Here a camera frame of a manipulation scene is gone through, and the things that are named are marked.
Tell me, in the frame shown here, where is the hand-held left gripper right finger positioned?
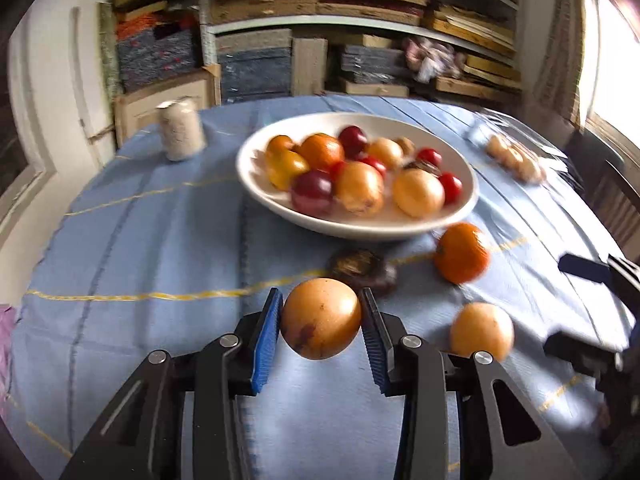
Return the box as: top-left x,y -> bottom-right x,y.
358,286 -> 585,480

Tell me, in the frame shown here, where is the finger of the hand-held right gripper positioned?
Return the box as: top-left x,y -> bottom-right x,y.
557,252 -> 640,306
544,329 -> 628,378

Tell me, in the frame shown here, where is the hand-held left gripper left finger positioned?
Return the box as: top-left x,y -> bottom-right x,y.
59,286 -> 285,480

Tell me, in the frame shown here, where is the tan passion fruit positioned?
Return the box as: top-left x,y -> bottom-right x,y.
391,168 -> 446,219
449,302 -> 515,362
334,161 -> 386,216
366,137 -> 404,171
280,278 -> 362,360

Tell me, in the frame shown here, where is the dark brown passion fruit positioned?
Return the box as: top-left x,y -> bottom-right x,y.
326,248 -> 399,293

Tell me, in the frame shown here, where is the white plate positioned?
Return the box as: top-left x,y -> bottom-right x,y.
236,111 -> 480,242

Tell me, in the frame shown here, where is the orange tangerine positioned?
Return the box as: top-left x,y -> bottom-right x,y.
299,133 -> 346,172
433,222 -> 492,285

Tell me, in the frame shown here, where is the dark red plum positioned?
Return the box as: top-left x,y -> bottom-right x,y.
337,125 -> 368,158
291,169 -> 335,216

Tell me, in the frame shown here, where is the dark wooden chair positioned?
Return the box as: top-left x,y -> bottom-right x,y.
560,130 -> 640,261

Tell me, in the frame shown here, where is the blue checked tablecloth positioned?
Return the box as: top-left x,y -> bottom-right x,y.
7,94 -> 636,480

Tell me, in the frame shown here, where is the clear bag of pastries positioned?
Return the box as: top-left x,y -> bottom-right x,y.
467,107 -> 566,186

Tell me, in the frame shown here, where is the white framed window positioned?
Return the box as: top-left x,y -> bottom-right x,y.
0,95 -> 56,241
582,0 -> 640,146

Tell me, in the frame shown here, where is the white drink can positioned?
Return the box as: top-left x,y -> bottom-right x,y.
157,99 -> 207,162

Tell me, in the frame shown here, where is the pink plastic bag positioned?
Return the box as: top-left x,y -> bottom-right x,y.
402,37 -> 466,83

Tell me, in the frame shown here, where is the cardboard box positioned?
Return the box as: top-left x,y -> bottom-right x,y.
114,62 -> 222,148

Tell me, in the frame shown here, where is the pink cloth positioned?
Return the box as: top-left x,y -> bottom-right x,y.
0,302 -> 18,421

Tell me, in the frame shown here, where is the shelf of stacked boxes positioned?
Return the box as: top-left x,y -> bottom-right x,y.
107,0 -> 523,106

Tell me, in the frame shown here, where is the white metal shelf rack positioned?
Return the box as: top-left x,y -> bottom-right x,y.
197,0 -> 523,106

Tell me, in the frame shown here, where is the green patterned board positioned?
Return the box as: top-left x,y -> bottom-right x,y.
97,2 -> 123,96

